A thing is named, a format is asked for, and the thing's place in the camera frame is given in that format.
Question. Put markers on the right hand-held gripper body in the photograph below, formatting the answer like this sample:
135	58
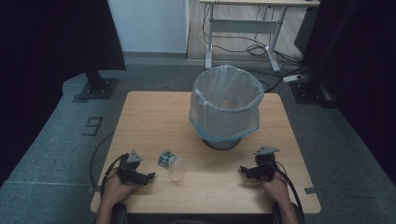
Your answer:
264	165

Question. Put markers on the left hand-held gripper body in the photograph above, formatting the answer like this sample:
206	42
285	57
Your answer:
128	169

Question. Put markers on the blue patterned wrapper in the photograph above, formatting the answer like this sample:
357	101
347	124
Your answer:
165	159

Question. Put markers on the clear plastic cup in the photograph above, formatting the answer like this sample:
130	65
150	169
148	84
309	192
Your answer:
176	169

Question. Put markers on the trash bin with plastic liner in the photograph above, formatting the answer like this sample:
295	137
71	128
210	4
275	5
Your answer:
224	105

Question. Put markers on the person's left hand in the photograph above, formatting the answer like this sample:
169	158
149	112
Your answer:
116	189

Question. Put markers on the person's right hand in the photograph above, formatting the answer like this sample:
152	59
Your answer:
276	188

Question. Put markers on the black stand base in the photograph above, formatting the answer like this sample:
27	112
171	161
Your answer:
98	87

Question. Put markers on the white power strip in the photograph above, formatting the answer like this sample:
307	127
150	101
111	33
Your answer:
292	78

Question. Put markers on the black metal stand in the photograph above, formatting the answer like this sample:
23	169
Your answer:
314	81

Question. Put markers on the black curtain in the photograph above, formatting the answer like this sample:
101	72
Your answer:
46	62

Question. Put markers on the white desk frame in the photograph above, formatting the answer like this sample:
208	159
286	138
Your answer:
246	26

